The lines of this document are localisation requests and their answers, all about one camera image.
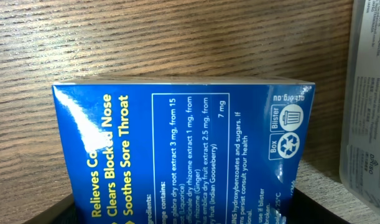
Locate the clear plastic container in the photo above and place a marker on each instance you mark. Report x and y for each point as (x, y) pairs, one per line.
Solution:
(360, 141)

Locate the blue lozenge box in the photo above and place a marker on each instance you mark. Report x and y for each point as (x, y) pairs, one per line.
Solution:
(166, 152)

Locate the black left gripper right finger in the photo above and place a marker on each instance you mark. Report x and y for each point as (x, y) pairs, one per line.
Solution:
(304, 210)

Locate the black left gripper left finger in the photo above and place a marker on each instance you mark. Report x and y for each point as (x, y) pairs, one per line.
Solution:
(63, 212)

